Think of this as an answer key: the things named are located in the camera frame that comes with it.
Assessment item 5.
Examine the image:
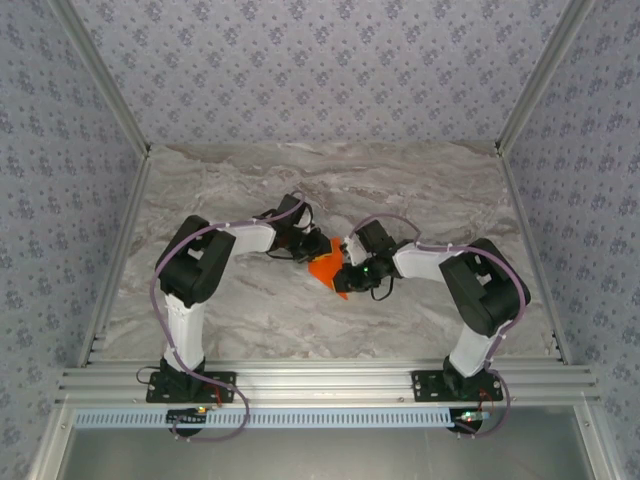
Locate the right controller board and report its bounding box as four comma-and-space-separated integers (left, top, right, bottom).
449, 407, 494, 434

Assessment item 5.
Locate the controller board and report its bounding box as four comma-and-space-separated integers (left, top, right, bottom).
449, 407, 494, 434
166, 407, 209, 431

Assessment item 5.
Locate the grey metal panel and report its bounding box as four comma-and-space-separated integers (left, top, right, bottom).
34, 404, 616, 480

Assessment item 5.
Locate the left controller board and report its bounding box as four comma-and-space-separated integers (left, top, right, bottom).
166, 407, 209, 431

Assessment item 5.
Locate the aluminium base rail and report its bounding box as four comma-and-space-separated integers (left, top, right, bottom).
54, 362, 601, 406

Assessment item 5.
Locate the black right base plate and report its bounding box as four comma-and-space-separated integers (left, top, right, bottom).
410, 369, 503, 403

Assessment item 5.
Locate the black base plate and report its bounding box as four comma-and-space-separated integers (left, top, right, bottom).
145, 370, 237, 404
410, 369, 503, 403

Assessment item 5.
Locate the white slotted cable duct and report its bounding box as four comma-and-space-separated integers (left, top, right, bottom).
73, 408, 464, 430

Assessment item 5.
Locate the aluminium side rail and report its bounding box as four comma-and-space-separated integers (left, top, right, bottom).
77, 149, 154, 369
498, 149, 575, 366

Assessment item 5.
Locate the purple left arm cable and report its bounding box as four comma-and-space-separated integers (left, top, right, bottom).
151, 189, 307, 444

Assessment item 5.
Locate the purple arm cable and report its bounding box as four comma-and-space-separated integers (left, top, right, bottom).
348, 213, 532, 440
151, 189, 307, 444

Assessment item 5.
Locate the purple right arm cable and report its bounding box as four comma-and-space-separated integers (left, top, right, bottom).
348, 213, 532, 440

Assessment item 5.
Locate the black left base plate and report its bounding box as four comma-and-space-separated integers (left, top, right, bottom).
145, 370, 237, 404

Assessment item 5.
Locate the aluminium frame post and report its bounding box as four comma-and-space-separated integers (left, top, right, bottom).
493, 0, 600, 159
48, 0, 153, 159

